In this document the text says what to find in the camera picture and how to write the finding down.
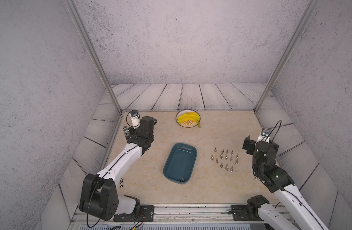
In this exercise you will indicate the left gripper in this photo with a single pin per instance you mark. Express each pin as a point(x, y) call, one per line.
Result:
point(129, 132)

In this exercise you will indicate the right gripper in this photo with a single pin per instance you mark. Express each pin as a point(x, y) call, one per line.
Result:
point(251, 144)

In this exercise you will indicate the teal plastic storage box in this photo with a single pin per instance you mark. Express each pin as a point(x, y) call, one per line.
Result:
point(180, 163)

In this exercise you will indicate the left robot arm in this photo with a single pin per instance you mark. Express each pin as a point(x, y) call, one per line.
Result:
point(99, 196)

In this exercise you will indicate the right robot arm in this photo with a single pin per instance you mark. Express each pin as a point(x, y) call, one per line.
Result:
point(279, 183)

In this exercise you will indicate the yellow banana bunch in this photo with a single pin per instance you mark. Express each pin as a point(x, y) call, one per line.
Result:
point(191, 119)

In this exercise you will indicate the round patterned plate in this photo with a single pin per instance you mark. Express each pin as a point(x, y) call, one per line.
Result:
point(183, 112)

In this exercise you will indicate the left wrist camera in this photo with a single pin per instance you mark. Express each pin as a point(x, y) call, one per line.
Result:
point(135, 118)

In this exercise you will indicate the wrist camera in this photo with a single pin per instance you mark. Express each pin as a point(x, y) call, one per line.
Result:
point(135, 118)
point(265, 135)

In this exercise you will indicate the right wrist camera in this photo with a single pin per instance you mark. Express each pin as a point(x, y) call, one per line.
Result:
point(265, 135)

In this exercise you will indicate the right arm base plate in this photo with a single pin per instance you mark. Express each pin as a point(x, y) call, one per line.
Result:
point(247, 212)

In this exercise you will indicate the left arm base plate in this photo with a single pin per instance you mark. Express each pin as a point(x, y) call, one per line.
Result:
point(141, 213)

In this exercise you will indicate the aluminium mounting rail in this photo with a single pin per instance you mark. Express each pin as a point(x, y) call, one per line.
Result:
point(180, 217)

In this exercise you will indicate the left frame post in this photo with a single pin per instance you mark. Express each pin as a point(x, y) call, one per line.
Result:
point(70, 4)

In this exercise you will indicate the frame post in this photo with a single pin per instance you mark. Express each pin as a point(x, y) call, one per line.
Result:
point(70, 4)
point(298, 31)

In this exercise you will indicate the right frame post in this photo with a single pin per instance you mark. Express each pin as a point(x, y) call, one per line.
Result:
point(298, 31)

